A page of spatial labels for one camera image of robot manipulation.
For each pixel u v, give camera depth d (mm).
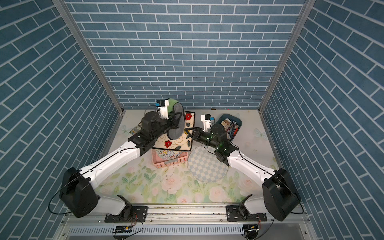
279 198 416
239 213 667
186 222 727
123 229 720
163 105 658
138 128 1090
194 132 722
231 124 1085
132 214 684
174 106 732
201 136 680
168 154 931
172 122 664
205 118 717
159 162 847
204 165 911
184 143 723
